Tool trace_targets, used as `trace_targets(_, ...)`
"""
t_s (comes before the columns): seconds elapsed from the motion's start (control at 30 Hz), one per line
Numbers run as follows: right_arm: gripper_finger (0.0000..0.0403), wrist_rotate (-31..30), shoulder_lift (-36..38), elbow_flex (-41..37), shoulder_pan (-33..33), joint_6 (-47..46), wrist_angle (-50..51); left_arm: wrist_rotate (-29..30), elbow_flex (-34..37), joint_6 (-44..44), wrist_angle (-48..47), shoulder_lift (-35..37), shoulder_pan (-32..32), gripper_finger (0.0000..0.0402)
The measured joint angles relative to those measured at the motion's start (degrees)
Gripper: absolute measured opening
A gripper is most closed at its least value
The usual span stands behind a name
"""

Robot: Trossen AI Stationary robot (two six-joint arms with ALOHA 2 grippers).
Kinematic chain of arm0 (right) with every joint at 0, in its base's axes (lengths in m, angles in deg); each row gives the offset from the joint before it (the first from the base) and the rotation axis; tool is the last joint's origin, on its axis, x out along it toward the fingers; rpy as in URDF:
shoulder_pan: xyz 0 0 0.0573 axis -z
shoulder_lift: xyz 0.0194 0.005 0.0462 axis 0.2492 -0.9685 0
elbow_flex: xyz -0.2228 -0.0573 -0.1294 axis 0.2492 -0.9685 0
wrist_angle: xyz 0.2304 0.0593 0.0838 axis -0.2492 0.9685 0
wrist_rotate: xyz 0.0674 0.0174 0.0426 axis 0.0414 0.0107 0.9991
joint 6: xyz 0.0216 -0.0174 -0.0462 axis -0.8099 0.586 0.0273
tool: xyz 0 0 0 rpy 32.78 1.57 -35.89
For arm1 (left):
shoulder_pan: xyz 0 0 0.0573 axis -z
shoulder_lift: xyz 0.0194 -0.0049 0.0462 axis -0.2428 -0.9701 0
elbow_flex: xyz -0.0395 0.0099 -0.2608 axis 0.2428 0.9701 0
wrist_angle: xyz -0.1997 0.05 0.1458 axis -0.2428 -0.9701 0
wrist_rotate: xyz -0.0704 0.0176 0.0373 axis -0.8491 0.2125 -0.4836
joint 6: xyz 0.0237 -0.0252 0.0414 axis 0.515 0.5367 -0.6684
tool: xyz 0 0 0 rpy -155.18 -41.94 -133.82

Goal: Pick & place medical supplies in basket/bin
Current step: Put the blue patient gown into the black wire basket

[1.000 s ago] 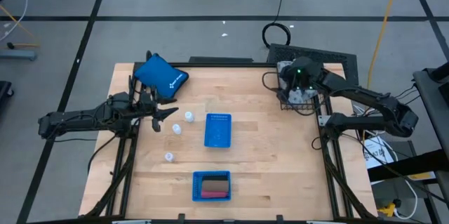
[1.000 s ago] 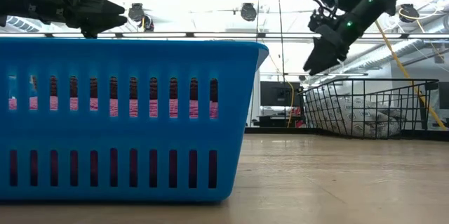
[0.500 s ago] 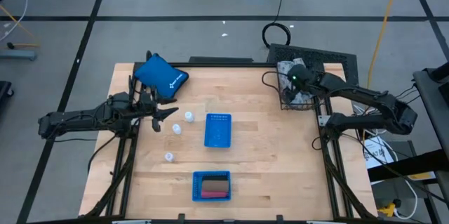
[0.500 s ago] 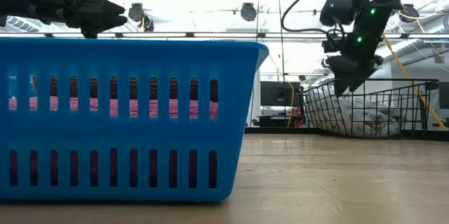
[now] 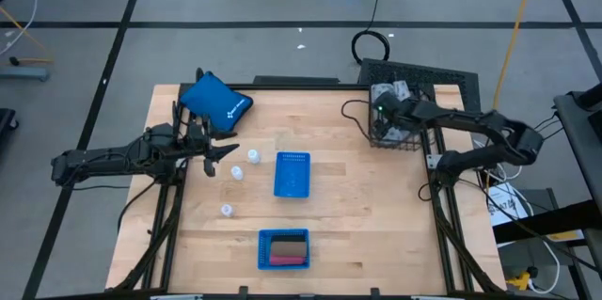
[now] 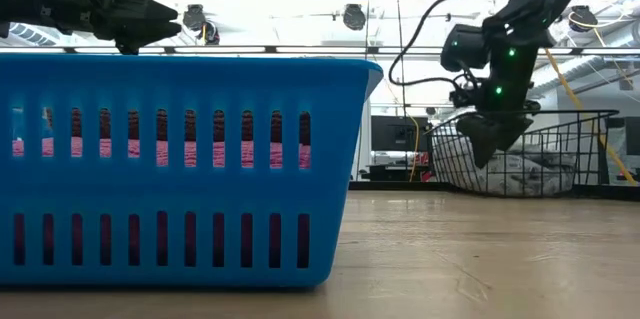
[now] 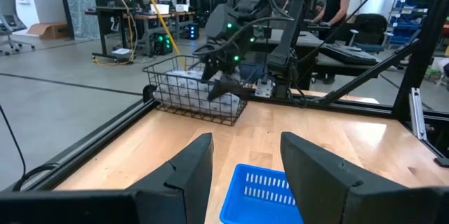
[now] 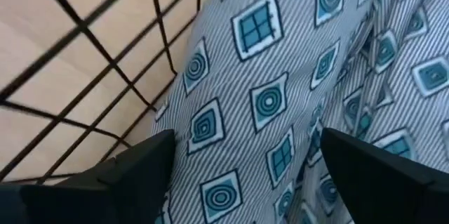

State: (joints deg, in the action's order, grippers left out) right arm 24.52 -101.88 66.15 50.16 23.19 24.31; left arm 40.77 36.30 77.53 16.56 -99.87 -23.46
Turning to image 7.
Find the black office chair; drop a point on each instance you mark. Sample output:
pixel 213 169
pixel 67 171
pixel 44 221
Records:
pixel 370 27

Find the silver arm base bracket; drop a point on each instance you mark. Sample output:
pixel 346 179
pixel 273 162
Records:
pixel 263 88

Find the dark grey desk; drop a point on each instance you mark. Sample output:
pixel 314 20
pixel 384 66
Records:
pixel 315 39

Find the wooden workbench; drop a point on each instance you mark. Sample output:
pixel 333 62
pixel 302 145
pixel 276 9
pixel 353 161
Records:
pixel 154 16

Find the black table frame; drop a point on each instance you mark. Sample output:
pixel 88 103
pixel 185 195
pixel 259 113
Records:
pixel 424 41

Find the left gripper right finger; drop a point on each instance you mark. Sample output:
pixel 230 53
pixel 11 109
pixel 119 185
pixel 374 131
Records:
pixel 315 189

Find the black standing desk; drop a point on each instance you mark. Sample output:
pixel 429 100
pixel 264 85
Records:
pixel 104 27

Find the patterned grey cloth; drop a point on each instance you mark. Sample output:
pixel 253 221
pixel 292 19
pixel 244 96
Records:
pixel 182 90

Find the white plastic bin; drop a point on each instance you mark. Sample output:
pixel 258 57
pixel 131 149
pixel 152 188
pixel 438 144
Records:
pixel 159 8
pixel 182 7

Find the grey curtain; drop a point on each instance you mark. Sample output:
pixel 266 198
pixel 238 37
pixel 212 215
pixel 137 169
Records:
pixel 79 6

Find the shelf with blue bins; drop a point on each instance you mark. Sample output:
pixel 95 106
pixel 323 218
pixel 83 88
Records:
pixel 407 20

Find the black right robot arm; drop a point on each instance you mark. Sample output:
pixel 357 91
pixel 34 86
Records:
pixel 293 24

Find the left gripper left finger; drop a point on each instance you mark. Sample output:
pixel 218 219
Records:
pixel 182 192

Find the aluminium extrusion bracket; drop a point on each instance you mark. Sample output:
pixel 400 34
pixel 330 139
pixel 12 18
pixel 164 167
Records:
pixel 417 115

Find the grey office chair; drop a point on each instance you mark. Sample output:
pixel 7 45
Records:
pixel 8 13

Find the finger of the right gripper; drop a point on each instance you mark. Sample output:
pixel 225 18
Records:
pixel 231 90

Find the person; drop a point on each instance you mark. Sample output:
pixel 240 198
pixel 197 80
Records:
pixel 336 3

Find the computer tower blue lights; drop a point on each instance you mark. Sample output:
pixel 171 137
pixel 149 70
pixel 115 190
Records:
pixel 192 31

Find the computer tower green lights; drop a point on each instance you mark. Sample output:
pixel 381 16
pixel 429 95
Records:
pixel 162 46

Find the blue slotted plastic basket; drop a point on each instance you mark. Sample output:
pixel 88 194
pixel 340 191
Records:
pixel 252 210

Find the flat cardboard box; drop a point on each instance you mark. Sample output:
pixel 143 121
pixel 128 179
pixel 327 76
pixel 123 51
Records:
pixel 49 31

